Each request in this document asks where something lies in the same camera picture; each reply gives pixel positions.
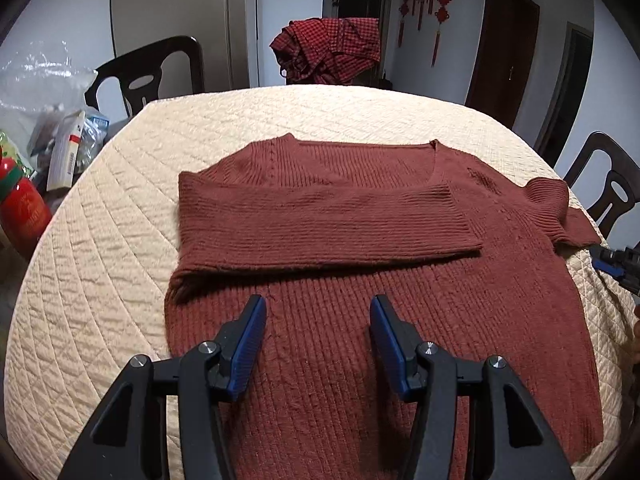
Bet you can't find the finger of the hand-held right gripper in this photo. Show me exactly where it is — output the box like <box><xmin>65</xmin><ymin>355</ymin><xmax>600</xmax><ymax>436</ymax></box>
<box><xmin>589</xmin><ymin>245</ymin><xmax>640</xmax><ymax>297</ymax></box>

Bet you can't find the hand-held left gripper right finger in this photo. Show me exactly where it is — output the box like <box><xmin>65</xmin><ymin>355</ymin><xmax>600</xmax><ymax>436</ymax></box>
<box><xmin>368</xmin><ymin>294</ymin><xmax>576</xmax><ymax>480</ymax></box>

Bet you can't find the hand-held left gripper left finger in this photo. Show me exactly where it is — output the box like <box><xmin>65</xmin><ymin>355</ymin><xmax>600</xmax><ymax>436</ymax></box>
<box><xmin>57</xmin><ymin>294</ymin><xmax>268</xmax><ymax>480</ymax></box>

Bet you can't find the rust brown knitted sweater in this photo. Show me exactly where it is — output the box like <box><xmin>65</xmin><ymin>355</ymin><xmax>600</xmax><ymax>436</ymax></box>
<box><xmin>164</xmin><ymin>133</ymin><xmax>604</xmax><ymax>480</ymax></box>

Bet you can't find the red checked clothes pile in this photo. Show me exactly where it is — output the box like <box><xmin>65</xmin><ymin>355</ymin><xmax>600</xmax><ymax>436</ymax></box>
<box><xmin>269</xmin><ymin>16</ymin><xmax>382</xmax><ymax>86</ymax></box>

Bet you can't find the dark wooden chair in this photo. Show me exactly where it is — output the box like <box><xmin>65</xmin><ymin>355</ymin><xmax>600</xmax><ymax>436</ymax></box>
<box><xmin>84</xmin><ymin>36</ymin><xmax>206</xmax><ymax>120</ymax></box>
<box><xmin>564</xmin><ymin>131</ymin><xmax>640</xmax><ymax>241</ymax></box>

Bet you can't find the beige quilted table cover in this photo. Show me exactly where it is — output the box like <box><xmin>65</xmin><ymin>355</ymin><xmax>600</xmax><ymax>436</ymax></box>
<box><xmin>7</xmin><ymin>84</ymin><xmax>640</xmax><ymax>480</ymax></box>

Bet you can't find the dark grey door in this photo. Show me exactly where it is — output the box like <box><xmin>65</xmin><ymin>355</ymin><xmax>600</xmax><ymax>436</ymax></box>
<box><xmin>537</xmin><ymin>22</ymin><xmax>596</xmax><ymax>166</ymax></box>

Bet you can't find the dark brown wooden door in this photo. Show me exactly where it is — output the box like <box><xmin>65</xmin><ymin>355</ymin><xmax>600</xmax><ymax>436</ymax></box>
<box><xmin>465</xmin><ymin>0</ymin><xmax>541</xmax><ymax>111</ymax></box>

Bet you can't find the red bottle green cap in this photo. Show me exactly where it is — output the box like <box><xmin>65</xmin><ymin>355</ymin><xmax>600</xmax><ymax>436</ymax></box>
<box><xmin>0</xmin><ymin>157</ymin><xmax>53</xmax><ymax>261</ymax></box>

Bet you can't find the white carton box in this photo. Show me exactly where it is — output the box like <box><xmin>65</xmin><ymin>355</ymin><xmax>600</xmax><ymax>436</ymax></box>
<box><xmin>46</xmin><ymin>110</ymin><xmax>86</xmax><ymax>192</ymax></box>

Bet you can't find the clear plastic bag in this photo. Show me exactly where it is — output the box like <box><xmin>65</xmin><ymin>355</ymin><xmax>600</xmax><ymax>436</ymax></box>
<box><xmin>0</xmin><ymin>42</ymin><xmax>98</xmax><ymax>161</ymax></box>

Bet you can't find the grey tall cabinet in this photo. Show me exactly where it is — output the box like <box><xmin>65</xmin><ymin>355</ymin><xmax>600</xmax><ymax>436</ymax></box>
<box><xmin>110</xmin><ymin>0</ymin><xmax>258</xmax><ymax>96</ymax></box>

